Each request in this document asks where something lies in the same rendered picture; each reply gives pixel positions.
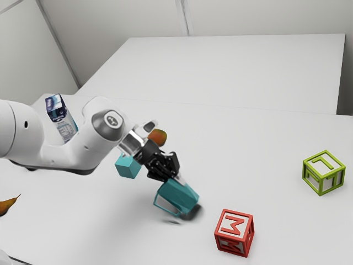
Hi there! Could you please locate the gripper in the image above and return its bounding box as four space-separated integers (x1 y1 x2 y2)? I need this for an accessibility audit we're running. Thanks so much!
141 140 188 186

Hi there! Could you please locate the orange red fruit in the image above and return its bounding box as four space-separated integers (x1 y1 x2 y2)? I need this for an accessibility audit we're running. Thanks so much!
147 129 168 147

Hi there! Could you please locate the teal cube block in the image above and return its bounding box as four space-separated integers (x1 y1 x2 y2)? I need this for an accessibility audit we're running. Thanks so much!
114 152 143 179

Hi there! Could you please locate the red letter block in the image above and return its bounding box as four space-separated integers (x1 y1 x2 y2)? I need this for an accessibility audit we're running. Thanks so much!
213 209 255 258

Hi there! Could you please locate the blue and white carton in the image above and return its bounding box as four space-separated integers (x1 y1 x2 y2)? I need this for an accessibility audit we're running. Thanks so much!
45 93 79 144

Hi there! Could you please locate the green letter block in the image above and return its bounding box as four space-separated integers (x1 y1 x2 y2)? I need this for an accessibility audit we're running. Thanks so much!
302 150 346 197

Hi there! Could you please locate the orange pear fruit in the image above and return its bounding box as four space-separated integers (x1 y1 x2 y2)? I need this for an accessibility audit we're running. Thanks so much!
0 194 22 217

